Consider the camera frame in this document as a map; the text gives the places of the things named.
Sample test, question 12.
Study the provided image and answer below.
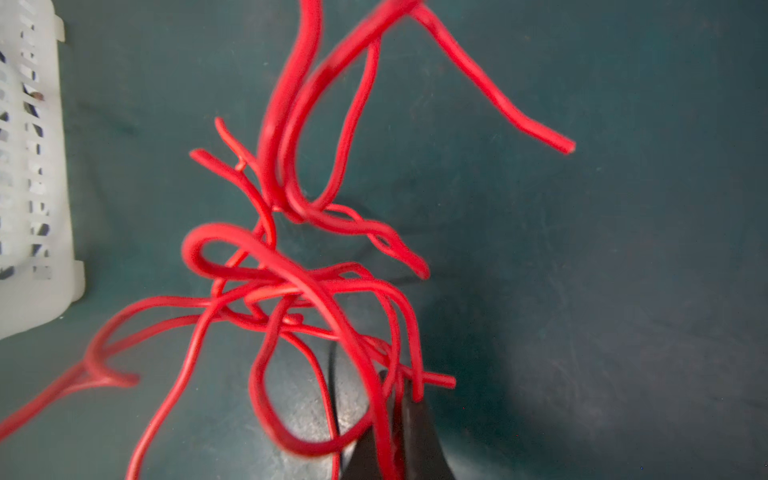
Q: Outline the green table mat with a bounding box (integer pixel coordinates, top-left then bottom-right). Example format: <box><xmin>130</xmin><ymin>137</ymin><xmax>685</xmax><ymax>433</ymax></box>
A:
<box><xmin>1</xmin><ymin>1</ymin><xmax>767</xmax><ymax>479</ymax></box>

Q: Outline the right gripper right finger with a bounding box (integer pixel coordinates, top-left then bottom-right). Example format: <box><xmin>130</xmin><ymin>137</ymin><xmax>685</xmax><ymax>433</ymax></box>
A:
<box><xmin>399</xmin><ymin>380</ymin><xmax>455</xmax><ymax>480</ymax></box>

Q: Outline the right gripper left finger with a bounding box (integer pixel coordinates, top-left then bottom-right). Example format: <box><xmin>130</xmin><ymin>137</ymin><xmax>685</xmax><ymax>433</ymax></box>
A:
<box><xmin>341</xmin><ymin>428</ymin><xmax>382</xmax><ymax>480</ymax></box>

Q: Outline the front white perforated basket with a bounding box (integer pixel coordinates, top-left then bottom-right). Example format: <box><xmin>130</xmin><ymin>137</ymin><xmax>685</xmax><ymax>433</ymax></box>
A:
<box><xmin>1</xmin><ymin>0</ymin><xmax>86</xmax><ymax>338</ymax></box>

